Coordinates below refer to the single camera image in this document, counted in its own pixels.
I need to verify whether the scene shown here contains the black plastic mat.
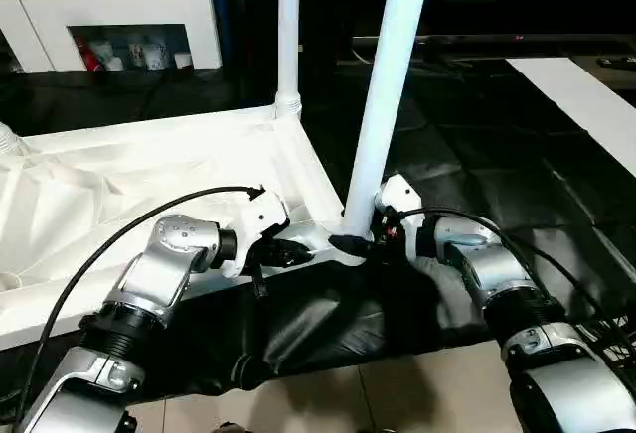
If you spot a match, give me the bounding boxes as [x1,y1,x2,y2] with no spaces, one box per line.
[0,55,636,397]

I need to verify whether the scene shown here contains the white flat board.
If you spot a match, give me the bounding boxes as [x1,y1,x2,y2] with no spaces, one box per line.
[505,57,636,180]

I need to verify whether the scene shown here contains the white cabinet with glass doors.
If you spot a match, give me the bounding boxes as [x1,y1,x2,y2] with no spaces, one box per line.
[0,0,224,74]

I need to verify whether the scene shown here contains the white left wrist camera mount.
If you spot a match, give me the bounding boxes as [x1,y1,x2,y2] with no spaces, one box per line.
[221,189,293,280]

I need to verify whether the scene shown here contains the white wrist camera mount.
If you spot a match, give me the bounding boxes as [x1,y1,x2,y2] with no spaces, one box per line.
[375,173,424,264]
[221,189,293,280]

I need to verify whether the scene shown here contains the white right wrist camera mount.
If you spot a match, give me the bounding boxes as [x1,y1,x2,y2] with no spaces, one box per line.
[375,173,424,264]

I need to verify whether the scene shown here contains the black floor cable bundle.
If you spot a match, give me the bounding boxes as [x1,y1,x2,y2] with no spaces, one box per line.
[575,317,636,375]

